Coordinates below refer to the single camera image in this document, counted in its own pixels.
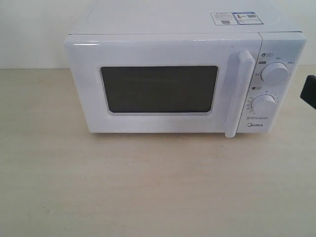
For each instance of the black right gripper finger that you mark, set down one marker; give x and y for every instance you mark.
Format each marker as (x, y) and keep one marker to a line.
(308, 93)

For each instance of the white microwave door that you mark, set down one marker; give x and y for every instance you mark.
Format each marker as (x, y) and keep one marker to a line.
(163, 83)

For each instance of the white microwave oven body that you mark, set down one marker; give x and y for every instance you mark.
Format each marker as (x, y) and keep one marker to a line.
(281, 40)

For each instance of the white upper power knob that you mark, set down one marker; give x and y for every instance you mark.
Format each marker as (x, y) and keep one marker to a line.
(274, 74)

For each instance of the white lower timer knob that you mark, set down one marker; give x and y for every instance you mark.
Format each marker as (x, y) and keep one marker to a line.
(263, 104)

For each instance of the white blue warning label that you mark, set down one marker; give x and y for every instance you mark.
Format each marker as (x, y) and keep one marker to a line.
(235, 18)

